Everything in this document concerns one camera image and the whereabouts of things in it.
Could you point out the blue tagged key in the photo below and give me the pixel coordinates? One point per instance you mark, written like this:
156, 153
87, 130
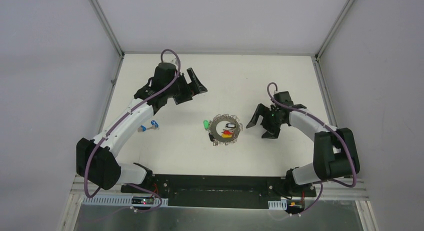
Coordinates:
154, 125
141, 129

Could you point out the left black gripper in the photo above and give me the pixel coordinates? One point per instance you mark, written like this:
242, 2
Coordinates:
186, 90

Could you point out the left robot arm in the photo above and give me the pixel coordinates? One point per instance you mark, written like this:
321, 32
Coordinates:
96, 158

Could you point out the left white cable duct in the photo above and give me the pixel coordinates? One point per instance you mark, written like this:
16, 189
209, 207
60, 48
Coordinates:
125, 201

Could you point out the red key tag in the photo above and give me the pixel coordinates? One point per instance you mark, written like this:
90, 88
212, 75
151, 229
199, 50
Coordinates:
227, 132

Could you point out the white cable duct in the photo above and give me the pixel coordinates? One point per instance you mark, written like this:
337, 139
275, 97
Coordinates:
277, 205
125, 201

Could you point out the yellow key tag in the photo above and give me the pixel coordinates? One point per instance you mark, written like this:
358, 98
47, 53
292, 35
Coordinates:
226, 135

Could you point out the green key tag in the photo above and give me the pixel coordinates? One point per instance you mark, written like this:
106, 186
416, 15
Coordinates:
206, 124

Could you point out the round metal keyring disc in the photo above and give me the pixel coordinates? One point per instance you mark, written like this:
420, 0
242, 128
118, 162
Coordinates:
217, 125

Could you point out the right white cable duct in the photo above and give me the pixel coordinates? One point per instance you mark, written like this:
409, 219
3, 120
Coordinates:
277, 205

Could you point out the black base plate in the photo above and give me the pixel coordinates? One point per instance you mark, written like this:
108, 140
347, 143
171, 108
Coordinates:
234, 192

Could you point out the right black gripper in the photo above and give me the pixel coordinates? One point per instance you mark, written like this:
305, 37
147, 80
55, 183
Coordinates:
272, 132

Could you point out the black key tag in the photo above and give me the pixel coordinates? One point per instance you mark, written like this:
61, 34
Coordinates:
230, 126

